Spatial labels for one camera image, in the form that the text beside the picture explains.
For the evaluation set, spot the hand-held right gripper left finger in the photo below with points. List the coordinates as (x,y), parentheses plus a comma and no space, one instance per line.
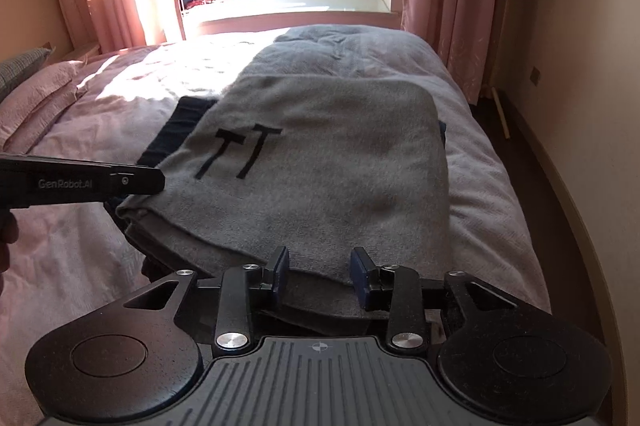
(281,278)

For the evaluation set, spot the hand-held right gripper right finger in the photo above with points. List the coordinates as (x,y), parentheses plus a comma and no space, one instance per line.
(361,278)

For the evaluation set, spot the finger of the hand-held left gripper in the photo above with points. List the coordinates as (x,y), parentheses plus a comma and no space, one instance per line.
(137,180)

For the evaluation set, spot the dark garment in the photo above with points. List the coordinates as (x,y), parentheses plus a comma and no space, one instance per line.
(175,131)

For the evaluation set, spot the grey sweater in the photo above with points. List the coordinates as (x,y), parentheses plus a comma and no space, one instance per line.
(325,166)

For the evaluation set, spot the person's left hand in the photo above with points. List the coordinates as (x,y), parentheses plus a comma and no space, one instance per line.
(6,236)

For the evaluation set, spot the pink pillow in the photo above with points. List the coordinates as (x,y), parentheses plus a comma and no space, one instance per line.
(45,81)
(35,121)

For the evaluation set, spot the grey plaid pillow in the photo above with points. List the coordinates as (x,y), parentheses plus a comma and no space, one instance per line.
(20,68)

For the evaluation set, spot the wooden headboard corner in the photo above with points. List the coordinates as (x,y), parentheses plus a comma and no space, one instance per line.
(47,45)

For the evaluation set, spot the bed with pink sheet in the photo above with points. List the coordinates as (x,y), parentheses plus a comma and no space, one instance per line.
(500,216)

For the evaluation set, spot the wooden stick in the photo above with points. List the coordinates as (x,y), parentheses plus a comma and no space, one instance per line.
(501,113)

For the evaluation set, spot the grey blanket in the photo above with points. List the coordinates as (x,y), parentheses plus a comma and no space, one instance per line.
(350,51)

